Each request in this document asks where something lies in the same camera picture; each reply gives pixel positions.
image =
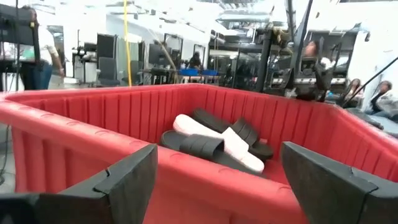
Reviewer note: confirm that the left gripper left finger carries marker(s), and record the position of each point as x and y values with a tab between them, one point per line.
124	193

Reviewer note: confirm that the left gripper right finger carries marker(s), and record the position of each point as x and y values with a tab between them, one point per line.
326	193

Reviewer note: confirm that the black foam slide sandal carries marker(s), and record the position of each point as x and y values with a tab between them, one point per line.
202	146
245	130

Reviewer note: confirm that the pink foam slide sandal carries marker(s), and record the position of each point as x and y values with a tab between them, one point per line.
236	143

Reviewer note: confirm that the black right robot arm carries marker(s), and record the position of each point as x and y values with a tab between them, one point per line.
323	81

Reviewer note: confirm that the red plastic bin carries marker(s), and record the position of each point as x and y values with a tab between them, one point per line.
93	155

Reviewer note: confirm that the person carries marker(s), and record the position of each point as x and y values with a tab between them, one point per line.
195	60
382	98
354	90
40	53

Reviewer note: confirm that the grey office chair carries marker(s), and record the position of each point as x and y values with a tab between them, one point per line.
107	71

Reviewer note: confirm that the blue crate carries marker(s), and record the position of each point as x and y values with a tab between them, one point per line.
199	72

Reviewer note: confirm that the black monitor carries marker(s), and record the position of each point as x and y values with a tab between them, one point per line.
15	28

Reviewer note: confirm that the black aluminium frame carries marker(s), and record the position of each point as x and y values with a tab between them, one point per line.
266	62

